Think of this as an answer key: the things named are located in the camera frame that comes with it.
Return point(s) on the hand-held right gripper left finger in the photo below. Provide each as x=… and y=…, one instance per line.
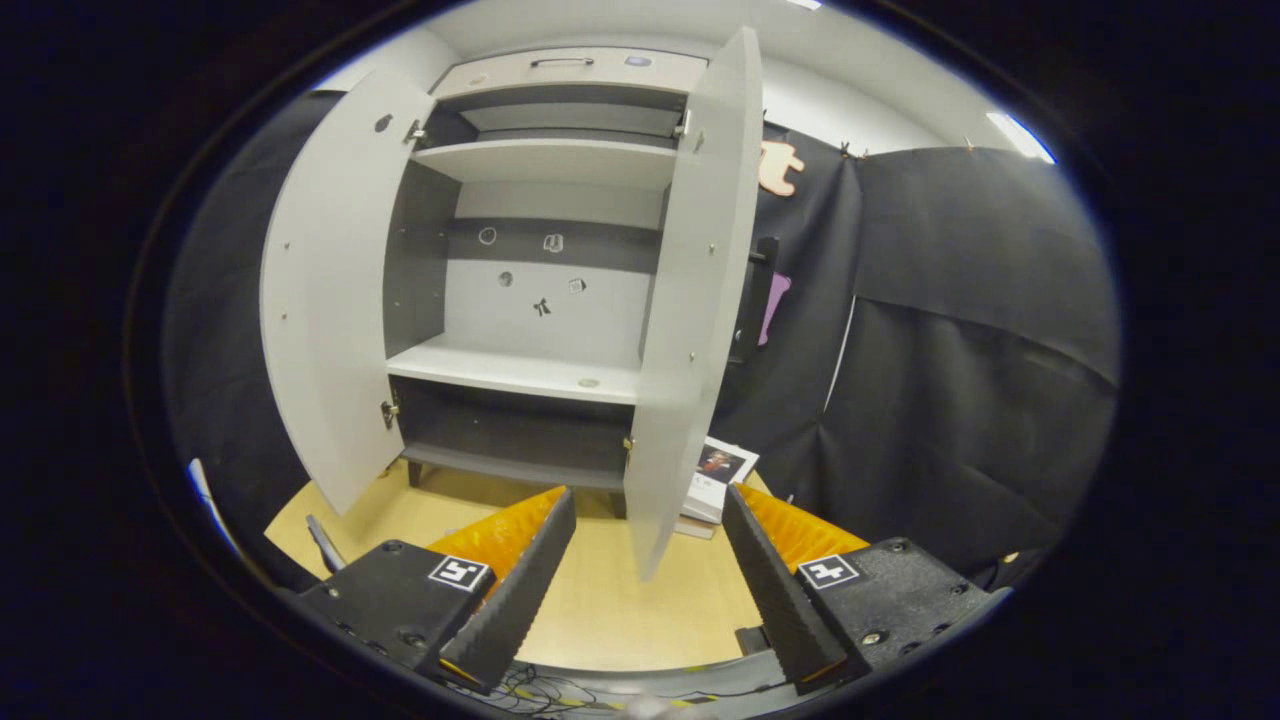
x=520, y=600

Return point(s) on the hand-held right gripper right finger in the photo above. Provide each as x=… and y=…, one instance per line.
x=780, y=600

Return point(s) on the white cabinet door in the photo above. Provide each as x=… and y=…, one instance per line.
x=690, y=300
x=330, y=300

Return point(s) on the white cabinet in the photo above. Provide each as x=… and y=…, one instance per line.
x=530, y=160

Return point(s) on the white cabinet drawer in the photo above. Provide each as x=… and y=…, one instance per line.
x=500, y=75

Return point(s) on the stack of books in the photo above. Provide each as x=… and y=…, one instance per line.
x=722, y=468

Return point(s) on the grey metal bar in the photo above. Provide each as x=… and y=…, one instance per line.
x=325, y=545

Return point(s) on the ceiling light panel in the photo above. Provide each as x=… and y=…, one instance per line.
x=1020, y=137

